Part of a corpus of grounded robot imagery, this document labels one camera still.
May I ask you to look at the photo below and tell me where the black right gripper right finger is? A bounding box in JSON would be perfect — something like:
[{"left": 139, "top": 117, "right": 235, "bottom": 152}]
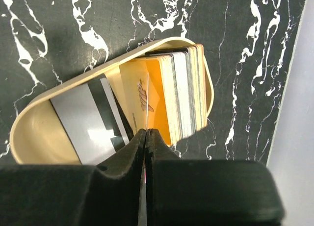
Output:
[{"left": 146, "top": 129, "right": 285, "bottom": 226}]

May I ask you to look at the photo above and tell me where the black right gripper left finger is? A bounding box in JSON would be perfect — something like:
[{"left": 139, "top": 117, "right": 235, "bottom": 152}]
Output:
[{"left": 0, "top": 130, "right": 146, "bottom": 226}]

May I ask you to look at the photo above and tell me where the white magnetic stripe card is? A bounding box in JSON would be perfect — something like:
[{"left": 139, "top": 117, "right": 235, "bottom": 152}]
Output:
[{"left": 50, "top": 77, "right": 133, "bottom": 165}]

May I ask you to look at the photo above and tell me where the white stack of cards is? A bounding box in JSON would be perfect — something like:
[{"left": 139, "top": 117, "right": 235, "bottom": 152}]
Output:
[{"left": 119, "top": 44, "right": 207, "bottom": 145}]

